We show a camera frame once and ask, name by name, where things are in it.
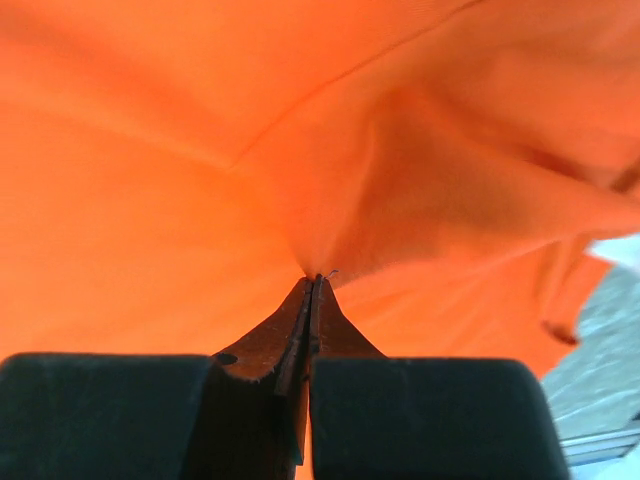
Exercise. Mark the orange t shirt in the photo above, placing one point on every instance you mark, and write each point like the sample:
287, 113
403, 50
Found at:
171, 169

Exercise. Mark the aluminium frame rail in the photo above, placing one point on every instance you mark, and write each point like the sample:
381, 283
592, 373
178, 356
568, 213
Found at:
601, 447

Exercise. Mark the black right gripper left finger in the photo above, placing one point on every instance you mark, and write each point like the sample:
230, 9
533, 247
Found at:
237, 414

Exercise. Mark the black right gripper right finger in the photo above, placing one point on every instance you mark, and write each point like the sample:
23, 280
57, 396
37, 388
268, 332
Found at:
379, 417

